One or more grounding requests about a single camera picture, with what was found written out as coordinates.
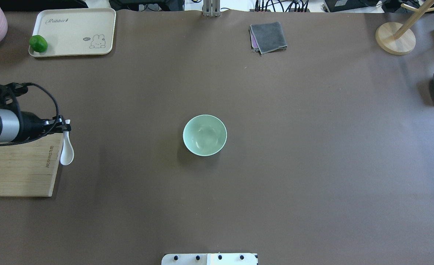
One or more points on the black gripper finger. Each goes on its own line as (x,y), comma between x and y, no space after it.
(61,128)
(56,120)

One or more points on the white ceramic spoon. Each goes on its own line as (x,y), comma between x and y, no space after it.
(67,155)

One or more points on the light green bowl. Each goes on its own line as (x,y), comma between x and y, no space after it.
(205,135)

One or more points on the bamboo cutting board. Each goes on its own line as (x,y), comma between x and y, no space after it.
(30,169)

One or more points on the green lime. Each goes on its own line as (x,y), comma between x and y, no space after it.
(38,43)

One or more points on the beige rabbit tray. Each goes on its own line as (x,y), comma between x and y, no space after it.
(75,32)

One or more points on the grey folded cloth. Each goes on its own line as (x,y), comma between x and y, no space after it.
(267,38)

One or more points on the wooden stand round base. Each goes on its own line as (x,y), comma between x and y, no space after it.
(398,39)

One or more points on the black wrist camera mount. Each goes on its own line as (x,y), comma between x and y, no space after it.
(9,94)

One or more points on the aluminium frame post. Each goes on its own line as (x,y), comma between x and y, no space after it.
(211,8)

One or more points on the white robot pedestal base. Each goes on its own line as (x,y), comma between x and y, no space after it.
(210,259)

